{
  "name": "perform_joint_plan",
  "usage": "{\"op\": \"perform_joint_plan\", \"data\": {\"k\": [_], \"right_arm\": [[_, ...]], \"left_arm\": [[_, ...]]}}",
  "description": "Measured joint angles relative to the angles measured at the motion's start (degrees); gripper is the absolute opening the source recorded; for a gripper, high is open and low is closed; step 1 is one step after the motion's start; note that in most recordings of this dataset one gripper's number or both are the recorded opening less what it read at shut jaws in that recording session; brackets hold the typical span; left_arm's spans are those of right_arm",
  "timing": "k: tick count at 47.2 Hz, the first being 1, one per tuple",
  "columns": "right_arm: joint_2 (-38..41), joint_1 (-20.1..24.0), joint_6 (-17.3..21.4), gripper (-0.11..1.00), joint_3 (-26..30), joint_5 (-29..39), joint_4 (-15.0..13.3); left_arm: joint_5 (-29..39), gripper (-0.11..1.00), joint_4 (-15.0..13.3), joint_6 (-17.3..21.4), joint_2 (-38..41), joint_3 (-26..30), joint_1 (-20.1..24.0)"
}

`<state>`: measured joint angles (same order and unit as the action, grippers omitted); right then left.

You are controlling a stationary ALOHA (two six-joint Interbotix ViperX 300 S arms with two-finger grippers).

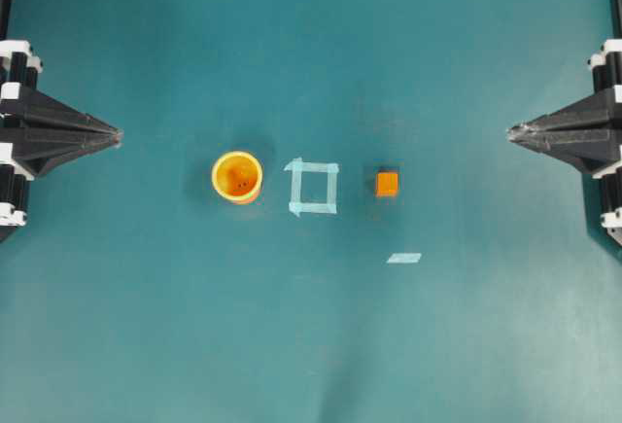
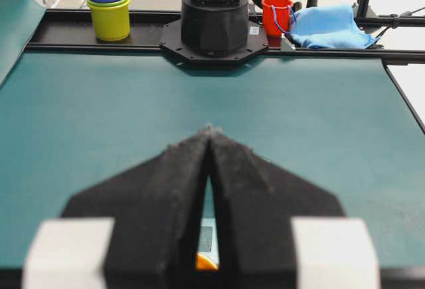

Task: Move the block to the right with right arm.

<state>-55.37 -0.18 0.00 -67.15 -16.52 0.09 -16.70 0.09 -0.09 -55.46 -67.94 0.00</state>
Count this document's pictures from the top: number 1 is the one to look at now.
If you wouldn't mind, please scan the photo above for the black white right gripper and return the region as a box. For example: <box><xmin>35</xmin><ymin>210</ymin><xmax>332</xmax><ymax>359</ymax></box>
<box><xmin>505</xmin><ymin>38</ymin><xmax>622</xmax><ymax>248</ymax></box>

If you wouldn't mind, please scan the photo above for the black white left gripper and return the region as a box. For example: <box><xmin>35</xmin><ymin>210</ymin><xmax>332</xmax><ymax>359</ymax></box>
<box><xmin>1</xmin><ymin>40</ymin><xmax>121</xmax><ymax>241</ymax></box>

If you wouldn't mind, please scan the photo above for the orange cube block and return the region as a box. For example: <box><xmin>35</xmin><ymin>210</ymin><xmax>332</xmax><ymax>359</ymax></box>
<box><xmin>375</xmin><ymin>171</ymin><xmax>399</xmax><ymax>197</ymax></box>

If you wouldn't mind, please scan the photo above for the yellow orange plastic cup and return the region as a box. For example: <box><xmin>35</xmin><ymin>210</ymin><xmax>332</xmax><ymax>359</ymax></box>
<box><xmin>211</xmin><ymin>151</ymin><xmax>263</xmax><ymax>205</ymax></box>

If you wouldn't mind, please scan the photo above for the light blue tape strip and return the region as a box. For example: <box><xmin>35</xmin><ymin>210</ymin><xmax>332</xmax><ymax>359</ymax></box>
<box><xmin>387</xmin><ymin>253</ymin><xmax>422</xmax><ymax>264</ymax></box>

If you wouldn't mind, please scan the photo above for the light blue tape square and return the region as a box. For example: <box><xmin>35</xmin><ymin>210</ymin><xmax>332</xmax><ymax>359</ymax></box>
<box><xmin>284</xmin><ymin>158</ymin><xmax>339</xmax><ymax>217</ymax></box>

